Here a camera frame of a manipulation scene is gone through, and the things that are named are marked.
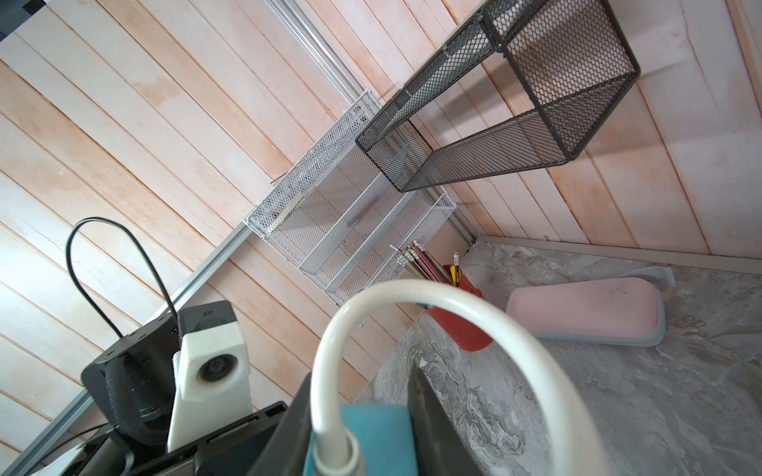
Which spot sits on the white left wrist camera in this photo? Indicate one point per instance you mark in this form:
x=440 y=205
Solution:
x=211 y=373

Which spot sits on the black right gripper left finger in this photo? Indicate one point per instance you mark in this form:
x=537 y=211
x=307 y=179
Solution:
x=286 y=451

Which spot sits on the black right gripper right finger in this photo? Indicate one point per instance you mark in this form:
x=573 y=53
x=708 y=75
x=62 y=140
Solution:
x=439 y=448

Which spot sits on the white wire mesh shelf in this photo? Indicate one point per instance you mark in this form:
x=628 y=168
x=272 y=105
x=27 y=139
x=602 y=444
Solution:
x=338 y=219

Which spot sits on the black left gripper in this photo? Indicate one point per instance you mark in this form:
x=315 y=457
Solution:
x=233 y=450

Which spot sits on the bundle of pencils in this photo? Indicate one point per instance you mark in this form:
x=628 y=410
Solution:
x=421 y=264

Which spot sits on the black mesh wall basket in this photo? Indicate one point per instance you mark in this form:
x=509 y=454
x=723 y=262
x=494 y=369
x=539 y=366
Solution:
x=551 y=72

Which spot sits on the blue power strip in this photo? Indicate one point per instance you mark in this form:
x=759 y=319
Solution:
x=382 y=442

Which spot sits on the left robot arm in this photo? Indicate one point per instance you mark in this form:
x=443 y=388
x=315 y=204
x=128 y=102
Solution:
x=133 y=384

